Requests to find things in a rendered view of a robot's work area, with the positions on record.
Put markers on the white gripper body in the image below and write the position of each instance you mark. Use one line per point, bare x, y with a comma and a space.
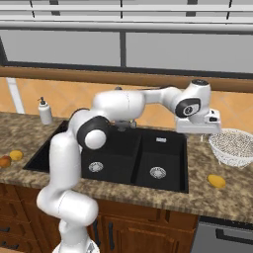
197, 126

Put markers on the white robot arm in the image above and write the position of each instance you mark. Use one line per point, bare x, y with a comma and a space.
115, 104

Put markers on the white mesh colander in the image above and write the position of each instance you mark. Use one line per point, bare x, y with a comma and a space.
234, 145

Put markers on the grey sink faucet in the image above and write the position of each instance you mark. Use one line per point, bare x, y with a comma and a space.
124, 124

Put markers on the black double sink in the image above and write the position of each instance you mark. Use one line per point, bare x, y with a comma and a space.
131, 158

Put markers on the grey dishwasher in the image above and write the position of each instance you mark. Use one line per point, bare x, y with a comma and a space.
223, 237

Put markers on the white soap dispenser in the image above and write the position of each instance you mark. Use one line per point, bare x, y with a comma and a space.
45, 112

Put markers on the brown wooden drawer front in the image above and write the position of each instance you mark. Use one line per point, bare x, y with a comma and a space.
18, 245
13, 230
15, 199

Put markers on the window with grey frame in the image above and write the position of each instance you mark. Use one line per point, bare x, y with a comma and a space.
131, 36

